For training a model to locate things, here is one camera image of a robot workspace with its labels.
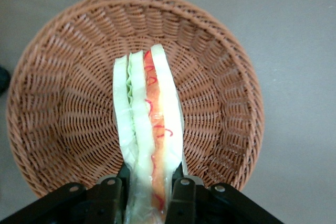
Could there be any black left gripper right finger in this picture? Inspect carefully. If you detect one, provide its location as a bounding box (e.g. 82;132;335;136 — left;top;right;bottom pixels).
167;163;204;224

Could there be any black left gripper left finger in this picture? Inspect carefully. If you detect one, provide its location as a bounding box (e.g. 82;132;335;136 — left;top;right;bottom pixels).
83;163;131;224

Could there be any triangle sandwich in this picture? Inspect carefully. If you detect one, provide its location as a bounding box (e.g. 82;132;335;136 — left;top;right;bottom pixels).
112;43;188;224

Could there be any brown wicker basket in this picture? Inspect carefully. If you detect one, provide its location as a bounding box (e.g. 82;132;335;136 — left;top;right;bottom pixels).
5;0;265;199

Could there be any black cable with plug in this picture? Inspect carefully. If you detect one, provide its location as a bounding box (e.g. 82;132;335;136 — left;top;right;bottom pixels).
0;66;12;97

